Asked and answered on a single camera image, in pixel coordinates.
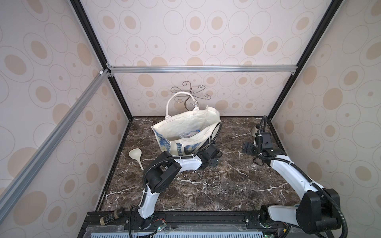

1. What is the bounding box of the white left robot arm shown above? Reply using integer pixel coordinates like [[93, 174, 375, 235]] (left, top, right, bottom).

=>
[[138, 144, 222, 219]]

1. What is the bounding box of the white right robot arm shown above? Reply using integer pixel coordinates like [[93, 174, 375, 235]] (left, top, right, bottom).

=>
[[242, 131, 348, 238]]

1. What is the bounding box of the starry night canvas bag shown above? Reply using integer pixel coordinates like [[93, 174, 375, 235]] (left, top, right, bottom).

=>
[[151, 92, 221, 156]]

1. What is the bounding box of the silver metal hook stand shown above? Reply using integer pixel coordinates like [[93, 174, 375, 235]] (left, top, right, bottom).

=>
[[170, 80, 211, 111]]

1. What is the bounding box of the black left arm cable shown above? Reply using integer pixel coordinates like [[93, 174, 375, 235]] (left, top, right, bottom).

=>
[[141, 121, 223, 191]]

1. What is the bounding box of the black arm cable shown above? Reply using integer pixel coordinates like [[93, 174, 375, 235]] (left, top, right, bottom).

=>
[[141, 121, 223, 191], [252, 115, 348, 238]]

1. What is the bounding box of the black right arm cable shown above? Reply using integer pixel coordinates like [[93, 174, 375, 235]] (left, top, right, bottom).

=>
[[252, 115, 348, 238]]

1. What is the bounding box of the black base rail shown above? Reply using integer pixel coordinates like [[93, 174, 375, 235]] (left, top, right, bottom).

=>
[[78, 209, 291, 238]]

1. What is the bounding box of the horizontal aluminium rail back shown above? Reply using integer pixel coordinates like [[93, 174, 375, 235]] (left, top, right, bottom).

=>
[[110, 64, 298, 73]]

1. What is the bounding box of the black corner frame post left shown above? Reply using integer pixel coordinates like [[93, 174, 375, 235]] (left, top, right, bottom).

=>
[[69, 0, 134, 121]]

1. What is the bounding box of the black corner frame post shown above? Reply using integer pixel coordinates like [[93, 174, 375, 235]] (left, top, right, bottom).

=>
[[268, 0, 344, 121], [69, 0, 134, 121]]

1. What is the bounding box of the black corner frame post right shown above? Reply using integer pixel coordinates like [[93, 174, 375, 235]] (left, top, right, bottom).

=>
[[268, 0, 344, 121]]

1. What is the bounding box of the diagonal aluminium rail left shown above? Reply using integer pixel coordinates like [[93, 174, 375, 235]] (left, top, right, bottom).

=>
[[1, 68, 111, 222]]

